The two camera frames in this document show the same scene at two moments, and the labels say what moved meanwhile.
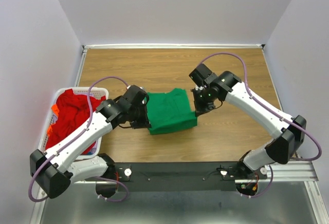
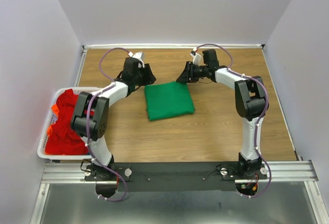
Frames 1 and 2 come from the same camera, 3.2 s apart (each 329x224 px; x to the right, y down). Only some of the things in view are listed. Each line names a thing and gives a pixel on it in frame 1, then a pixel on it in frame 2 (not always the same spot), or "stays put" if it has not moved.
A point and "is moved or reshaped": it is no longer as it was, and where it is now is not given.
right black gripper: (199, 108) to (187, 75)
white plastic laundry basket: (95, 151) stays put
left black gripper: (145, 123) to (149, 77)
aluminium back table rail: (174, 46) stays put
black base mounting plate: (177, 177) stays put
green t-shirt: (169, 112) is moved or reshaped
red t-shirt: (72, 118) stays put
